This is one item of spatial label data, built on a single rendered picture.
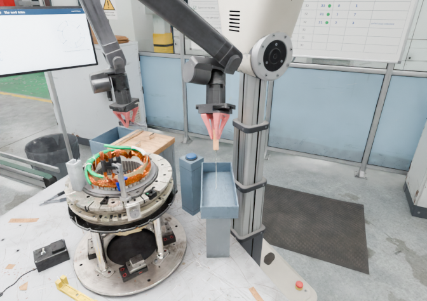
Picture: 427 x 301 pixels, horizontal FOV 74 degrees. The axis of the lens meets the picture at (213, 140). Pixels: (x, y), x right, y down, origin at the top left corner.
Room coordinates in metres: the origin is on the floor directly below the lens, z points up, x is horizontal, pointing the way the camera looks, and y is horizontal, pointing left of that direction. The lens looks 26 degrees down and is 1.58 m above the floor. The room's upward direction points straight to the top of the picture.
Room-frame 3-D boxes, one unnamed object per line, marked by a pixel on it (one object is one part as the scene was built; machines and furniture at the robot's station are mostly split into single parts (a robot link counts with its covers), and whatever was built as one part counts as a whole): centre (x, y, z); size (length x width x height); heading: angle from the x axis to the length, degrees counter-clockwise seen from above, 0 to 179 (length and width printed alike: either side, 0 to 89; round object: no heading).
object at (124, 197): (0.62, 0.24, 1.15); 0.03 x 0.02 x 0.12; 61
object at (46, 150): (2.05, 1.32, 0.39); 0.39 x 0.39 x 0.35
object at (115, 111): (1.01, 0.33, 1.19); 0.07 x 0.07 x 0.09; 66
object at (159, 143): (1.04, 0.30, 1.05); 0.20 x 0.19 x 0.02; 65
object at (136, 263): (0.64, 0.25, 0.83); 0.05 x 0.04 x 0.02; 123
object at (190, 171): (0.97, 0.09, 0.91); 0.07 x 0.07 x 0.25; 47
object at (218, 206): (0.75, -0.01, 0.92); 0.25 x 0.11 x 0.28; 1
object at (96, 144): (1.11, 0.44, 0.92); 0.17 x 0.11 x 0.28; 155
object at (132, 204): (0.61, 0.22, 1.07); 0.04 x 0.02 x 0.05; 117
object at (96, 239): (0.63, 0.35, 0.91); 0.02 x 0.02 x 0.21
